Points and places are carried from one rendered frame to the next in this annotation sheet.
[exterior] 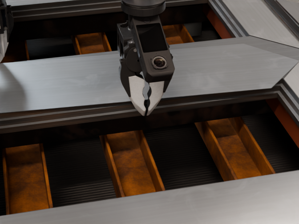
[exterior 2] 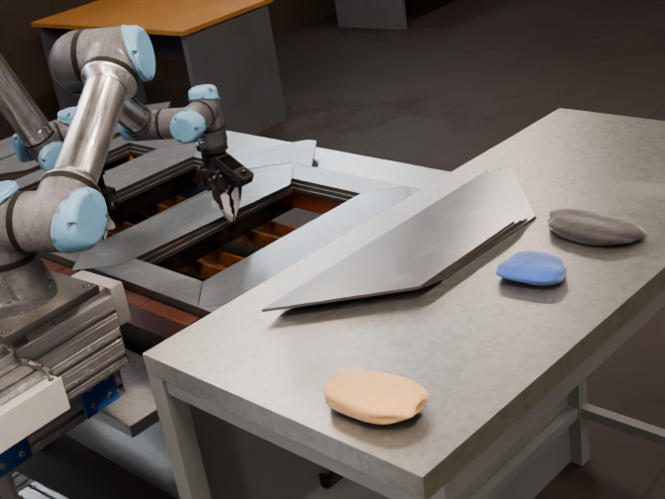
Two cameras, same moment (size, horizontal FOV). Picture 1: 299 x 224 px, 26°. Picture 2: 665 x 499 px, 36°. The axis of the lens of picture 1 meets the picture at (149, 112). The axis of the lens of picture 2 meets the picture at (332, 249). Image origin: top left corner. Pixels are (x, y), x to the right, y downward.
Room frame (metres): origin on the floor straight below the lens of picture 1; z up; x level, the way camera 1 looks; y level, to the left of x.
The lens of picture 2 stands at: (-1.35, 1.04, 1.89)
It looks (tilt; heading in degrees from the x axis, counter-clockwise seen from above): 25 degrees down; 330
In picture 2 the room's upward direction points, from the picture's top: 9 degrees counter-clockwise
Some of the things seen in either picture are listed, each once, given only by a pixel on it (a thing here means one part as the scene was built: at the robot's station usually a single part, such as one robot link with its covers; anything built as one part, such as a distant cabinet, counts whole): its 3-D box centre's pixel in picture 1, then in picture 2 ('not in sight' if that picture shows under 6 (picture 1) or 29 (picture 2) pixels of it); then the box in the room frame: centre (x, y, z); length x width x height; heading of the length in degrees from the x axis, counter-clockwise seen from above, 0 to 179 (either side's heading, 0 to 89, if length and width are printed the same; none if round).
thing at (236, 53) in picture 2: not in sight; (160, 69); (4.43, -1.31, 0.37); 1.37 x 0.72 x 0.73; 17
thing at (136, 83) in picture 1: (134, 88); (220, 206); (0.95, 0.03, 0.89); 0.06 x 0.03 x 0.09; 13
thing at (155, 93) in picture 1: (151, 86); (229, 202); (0.96, 0.00, 0.89); 0.06 x 0.03 x 0.09; 13
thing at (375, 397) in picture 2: not in sight; (373, 394); (-0.29, 0.40, 1.07); 0.16 x 0.10 x 0.04; 15
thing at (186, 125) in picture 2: not in sight; (185, 123); (0.90, 0.10, 1.15); 0.11 x 0.11 x 0.08; 42
